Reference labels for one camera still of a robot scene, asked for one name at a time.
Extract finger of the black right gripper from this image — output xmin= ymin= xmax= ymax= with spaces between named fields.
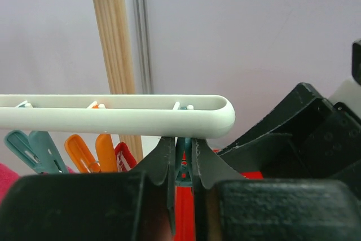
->
xmin=235 ymin=82 xmax=323 ymax=145
xmin=218 ymin=133 xmax=299 ymax=178

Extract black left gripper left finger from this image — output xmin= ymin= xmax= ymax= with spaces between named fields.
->
xmin=1 ymin=137 xmax=175 ymax=240

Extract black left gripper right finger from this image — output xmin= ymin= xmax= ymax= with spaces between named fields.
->
xmin=192 ymin=139 xmax=360 ymax=240

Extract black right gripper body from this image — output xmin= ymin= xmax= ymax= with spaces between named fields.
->
xmin=297 ymin=102 xmax=360 ymax=178

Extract red patterned sock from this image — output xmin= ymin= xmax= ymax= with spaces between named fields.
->
xmin=115 ymin=142 xmax=137 ymax=172

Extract teal end clothes peg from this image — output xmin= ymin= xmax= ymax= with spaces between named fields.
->
xmin=175 ymin=137 xmax=193 ymax=187

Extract orange clothes peg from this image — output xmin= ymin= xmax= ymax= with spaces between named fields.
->
xmin=64 ymin=133 xmax=118 ymax=173

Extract white clip hanger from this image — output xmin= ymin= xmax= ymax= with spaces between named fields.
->
xmin=1 ymin=94 xmax=235 ymax=139

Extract pink towel sock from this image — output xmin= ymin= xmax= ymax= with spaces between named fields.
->
xmin=0 ymin=164 xmax=20 ymax=201

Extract red plastic tray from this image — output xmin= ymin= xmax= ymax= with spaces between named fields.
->
xmin=173 ymin=155 xmax=263 ymax=240

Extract teal middle clothes peg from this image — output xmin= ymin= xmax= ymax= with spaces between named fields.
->
xmin=3 ymin=101 xmax=68 ymax=174

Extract wooden clothes rack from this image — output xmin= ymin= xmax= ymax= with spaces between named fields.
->
xmin=0 ymin=0 xmax=144 ymax=160

